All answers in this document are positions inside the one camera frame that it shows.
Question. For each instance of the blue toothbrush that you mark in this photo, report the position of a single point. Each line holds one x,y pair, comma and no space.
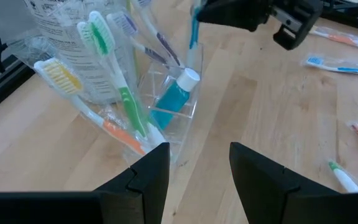
194,34
350,70

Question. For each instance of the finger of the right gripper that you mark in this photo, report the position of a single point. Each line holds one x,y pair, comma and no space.
235,14

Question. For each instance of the white green wipes canister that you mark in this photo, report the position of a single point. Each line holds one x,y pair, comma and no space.
73,62

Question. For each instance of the purple toothbrush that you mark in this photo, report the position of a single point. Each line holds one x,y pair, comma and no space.
166,46
154,56

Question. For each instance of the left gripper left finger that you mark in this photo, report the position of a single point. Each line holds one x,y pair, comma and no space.
120,205

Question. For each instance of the small blue tube top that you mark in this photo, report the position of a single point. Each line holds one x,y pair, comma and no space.
171,102

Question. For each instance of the green toothbrush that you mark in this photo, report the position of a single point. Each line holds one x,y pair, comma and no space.
345,180
84,32
129,105

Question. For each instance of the clear acrylic organizer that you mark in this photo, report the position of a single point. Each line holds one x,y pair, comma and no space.
182,132

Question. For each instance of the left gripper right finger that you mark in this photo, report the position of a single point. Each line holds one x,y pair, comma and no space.
269,193

